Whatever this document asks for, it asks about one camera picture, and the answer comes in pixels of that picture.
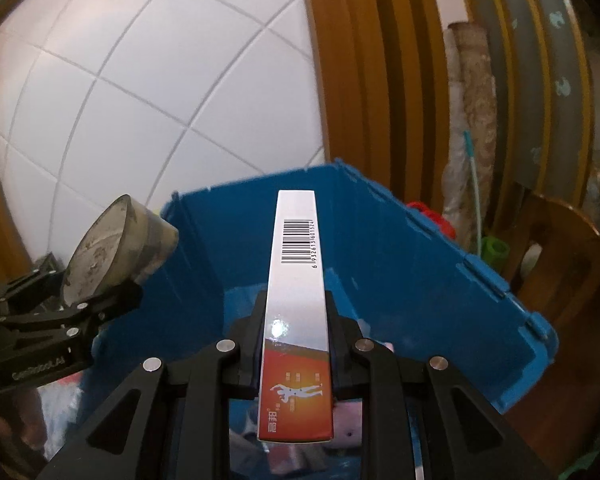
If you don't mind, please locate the pink pig plush red dress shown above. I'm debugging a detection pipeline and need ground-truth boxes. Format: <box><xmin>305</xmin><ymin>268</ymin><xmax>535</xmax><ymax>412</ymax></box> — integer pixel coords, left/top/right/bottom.
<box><xmin>330</xmin><ymin>401</ymin><xmax>363</xmax><ymax>448</ymax></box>

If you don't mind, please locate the blue plastic storage crate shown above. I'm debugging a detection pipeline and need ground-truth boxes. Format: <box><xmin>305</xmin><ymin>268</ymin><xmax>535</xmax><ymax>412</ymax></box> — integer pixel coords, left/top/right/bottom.
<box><xmin>76</xmin><ymin>158</ymin><xmax>560</xmax><ymax>480</ymax></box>

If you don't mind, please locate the orange white long box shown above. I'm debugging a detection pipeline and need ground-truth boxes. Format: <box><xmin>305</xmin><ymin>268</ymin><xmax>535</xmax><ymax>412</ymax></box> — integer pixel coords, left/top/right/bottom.
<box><xmin>258</xmin><ymin>190</ymin><xmax>334</xmax><ymax>444</ymax></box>

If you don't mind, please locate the grey tape roll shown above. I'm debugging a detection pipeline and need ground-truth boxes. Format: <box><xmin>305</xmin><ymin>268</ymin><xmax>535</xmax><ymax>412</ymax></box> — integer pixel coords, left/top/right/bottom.
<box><xmin>60</xmin><ymin>194</ymin><xmax>178</xmax><ymax>307</ymax></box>

